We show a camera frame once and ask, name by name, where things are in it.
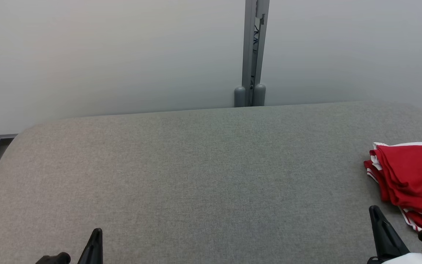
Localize grey metal partition post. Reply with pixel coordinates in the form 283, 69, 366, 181
242, 0, 270, 107

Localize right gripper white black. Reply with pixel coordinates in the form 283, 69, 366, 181
367, 205, 422, 264

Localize grey cylindrical post foot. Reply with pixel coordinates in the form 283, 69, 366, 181
234, 86, 247, 107
253, 84, 266, 107

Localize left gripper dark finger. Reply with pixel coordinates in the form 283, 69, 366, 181
77, 228, 103, 264

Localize red shorts white stripes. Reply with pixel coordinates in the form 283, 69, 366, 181
370, 142, 422, 215

